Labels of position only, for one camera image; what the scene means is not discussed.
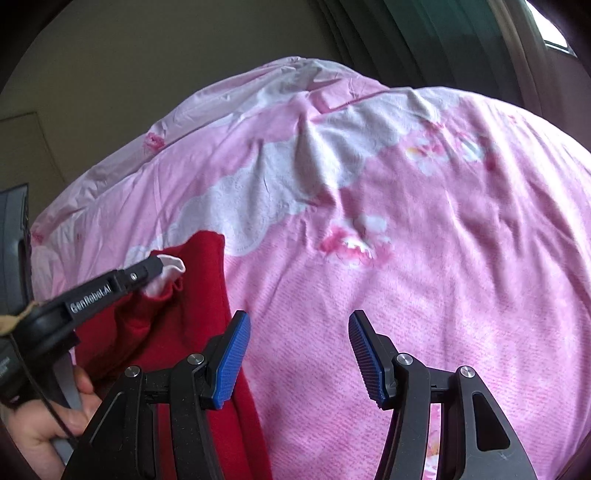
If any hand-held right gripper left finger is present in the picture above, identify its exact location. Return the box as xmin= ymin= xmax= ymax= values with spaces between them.
xmin=62 ymin=310 xmax=252 ymax=480

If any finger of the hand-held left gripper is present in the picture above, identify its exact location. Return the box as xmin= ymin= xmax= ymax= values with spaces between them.
xmin=55 ymin=255 xmax=165 ymax=326

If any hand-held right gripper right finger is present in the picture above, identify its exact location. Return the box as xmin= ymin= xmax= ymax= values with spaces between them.
xmin=347 ymin=310 xmax=539 ymax=480

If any red garment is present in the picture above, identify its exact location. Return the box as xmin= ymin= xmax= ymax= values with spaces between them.
xmin=69 ymin=230 xmax=273 ymax=480

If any person's left hand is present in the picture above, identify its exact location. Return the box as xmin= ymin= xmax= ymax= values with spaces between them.
xmin=9 ymin=364 xmax=105 ymax=468

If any pink floral duvet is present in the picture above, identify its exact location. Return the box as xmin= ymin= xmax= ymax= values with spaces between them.
xmin=30 ymin=55 xmax=591 ymax=480

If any green curtain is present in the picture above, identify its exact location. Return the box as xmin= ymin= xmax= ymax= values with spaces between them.
xmin=318 ymin=0 xmax=522 ymax=90

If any white sheer curtain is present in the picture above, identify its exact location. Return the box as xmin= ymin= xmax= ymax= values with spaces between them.
xmin=489 ymin=0 xmax=570 ymax=109

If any window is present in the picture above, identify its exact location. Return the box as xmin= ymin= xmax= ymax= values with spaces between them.
xmin=541 ymin=25 xmax=583 ymax=57

